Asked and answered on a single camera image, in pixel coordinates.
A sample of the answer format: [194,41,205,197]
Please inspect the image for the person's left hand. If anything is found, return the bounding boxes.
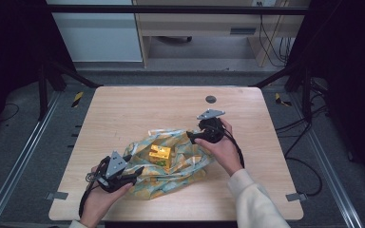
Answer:
[79,181,134,228]

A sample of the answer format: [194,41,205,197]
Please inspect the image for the black metal stand frame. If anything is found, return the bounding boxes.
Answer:
[37,59,105,122]
[249,60,316,124]

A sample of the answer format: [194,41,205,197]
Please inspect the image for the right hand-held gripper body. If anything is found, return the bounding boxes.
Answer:
[197,108,227,144]

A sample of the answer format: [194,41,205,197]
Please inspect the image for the right hand-held gripper black cable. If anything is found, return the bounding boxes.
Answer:
[202,122,246,169]

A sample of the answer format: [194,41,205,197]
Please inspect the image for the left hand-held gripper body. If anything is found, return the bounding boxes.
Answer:
[89,150,138,194]

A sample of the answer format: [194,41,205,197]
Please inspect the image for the green garment with orange print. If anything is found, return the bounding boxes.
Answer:
[121,127,217,200]

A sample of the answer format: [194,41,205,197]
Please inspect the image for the grey metal table bracket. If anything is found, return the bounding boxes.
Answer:
[285,192,309,202]
[45,191,69,201]

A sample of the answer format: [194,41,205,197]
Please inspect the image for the hand-held gripper black cable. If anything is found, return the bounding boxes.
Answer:
[78,158,108,219]
[202,122,246,169]

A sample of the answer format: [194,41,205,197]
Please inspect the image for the hanging black desk cables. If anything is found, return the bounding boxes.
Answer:
[258,1,295,68]

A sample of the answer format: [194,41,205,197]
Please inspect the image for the yellow black tool left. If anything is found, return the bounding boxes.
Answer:
[71,90,85,108]

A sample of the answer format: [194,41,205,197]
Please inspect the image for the person's right hand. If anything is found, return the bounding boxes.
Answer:
[194,117,245,178]

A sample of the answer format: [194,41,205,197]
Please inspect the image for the yellow black tool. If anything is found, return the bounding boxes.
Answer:
[71,90,85,108]
[274,92,293,107]

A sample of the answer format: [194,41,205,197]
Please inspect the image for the black floor cables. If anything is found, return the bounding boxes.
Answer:
[275,104,330,198]

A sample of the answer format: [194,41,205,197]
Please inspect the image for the black horizontal bar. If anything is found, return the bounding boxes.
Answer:
[45,4,309,16]

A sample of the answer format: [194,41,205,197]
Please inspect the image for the aluminium floor rail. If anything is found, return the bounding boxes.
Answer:
[0,90,62,228]
[289,92,365,228]

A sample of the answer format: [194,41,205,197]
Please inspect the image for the left hand-held gripper black cable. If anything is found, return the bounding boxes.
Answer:
[78,158,108,219]

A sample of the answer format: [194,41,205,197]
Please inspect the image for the thin black floor cable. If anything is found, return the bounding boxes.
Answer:
[0,102,21,124]

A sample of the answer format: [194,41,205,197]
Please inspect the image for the yellow black tool right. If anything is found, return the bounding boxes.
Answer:
[274,92,293,107]

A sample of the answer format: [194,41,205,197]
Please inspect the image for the white cabinet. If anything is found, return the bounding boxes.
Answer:
[45,0,144,63]

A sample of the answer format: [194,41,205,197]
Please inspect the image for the light wooden desk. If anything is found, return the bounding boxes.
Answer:
[132,0,311,68]

